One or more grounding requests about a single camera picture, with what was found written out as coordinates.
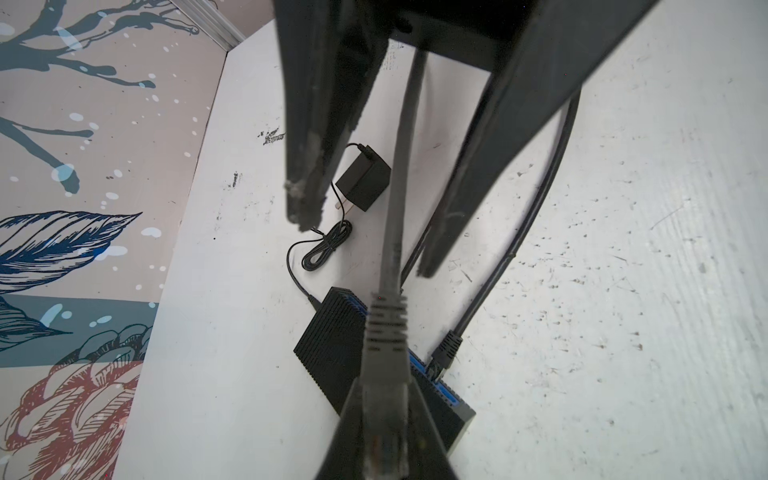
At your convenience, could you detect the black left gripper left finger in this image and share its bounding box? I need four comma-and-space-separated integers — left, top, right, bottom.
316, 379, 365, 480

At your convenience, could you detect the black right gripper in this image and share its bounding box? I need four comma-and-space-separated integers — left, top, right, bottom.
274, 0, 655, 278

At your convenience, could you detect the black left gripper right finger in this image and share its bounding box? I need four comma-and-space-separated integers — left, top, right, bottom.
407, 379, 457, 480

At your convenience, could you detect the grey ethernet cable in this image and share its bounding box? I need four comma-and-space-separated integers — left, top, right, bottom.
358, 47, 430, 480

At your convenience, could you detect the black network switch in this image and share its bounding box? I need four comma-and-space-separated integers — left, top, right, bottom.
294, 287, 476, 454

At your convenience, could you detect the black power adapter with cable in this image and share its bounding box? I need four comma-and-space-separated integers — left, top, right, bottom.
286, 143, 392, 311

